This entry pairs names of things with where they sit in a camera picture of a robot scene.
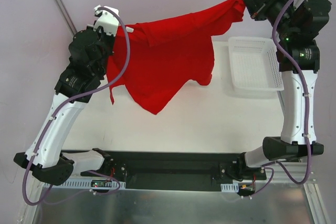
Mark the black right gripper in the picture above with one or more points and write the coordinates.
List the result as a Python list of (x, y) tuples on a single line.
[(256, 4)]

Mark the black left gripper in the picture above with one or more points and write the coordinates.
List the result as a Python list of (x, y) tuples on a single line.
[(105, 48)]

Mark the red t shirt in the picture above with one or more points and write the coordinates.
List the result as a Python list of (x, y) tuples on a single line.
[(166, 54)]

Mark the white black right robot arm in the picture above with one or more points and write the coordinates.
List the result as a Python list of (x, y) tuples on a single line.
[(298, 55)]

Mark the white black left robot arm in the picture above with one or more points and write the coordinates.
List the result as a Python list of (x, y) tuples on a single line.
[(89, 53)]

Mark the white perforated plastic basket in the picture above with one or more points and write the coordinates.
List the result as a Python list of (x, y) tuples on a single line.
[(254, 67)]

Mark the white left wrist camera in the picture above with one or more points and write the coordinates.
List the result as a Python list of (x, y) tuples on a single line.
[(106, 20)]

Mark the aluminium frame post left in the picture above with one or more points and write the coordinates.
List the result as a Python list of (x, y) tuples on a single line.
[(66, 16)]

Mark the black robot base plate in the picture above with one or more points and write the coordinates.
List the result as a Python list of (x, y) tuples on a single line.
[(178, 171)]

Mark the white slotted cable duct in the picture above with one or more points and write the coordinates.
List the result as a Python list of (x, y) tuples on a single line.
[(89, 183)]

